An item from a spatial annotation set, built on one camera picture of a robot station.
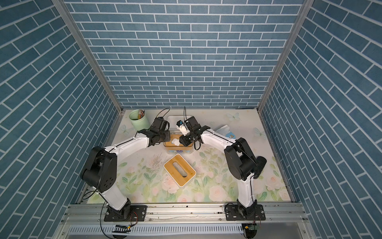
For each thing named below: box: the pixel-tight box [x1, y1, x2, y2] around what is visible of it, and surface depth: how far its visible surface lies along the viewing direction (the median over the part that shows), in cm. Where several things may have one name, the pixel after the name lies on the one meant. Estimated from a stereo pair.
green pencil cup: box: [128, 109, 151, 131], surface depth 101 cm
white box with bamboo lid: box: [163, 153, 197, 190], surface depth 86 cm
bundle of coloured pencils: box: [137, 109, 146, 120], surface depth 98 cm
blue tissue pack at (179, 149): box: [166, 145, 193, 153], surface depth 95 cm
